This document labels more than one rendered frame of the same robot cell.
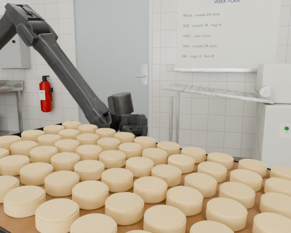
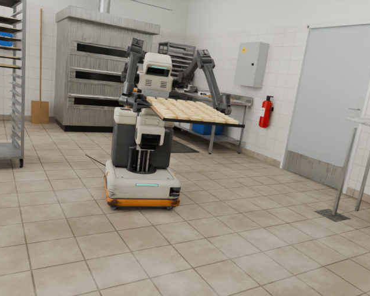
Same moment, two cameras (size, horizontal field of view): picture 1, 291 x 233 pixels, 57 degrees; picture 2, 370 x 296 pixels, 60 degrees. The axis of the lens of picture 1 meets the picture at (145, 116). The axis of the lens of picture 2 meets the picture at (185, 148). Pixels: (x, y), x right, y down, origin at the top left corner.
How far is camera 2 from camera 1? 1.40 m
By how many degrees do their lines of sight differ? 41
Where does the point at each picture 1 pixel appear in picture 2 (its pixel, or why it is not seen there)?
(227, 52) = not seen: outside the picture
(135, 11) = (365, 41)
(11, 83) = (244, 99)
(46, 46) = (206, 69)
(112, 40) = (335, 69)
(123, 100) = (224, 97)
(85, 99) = (214, 95)
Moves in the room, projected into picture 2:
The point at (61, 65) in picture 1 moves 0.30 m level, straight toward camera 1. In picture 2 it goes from (209, 78) to (189, 76)
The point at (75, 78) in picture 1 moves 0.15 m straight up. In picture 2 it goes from (212, 85) to (215, 61)
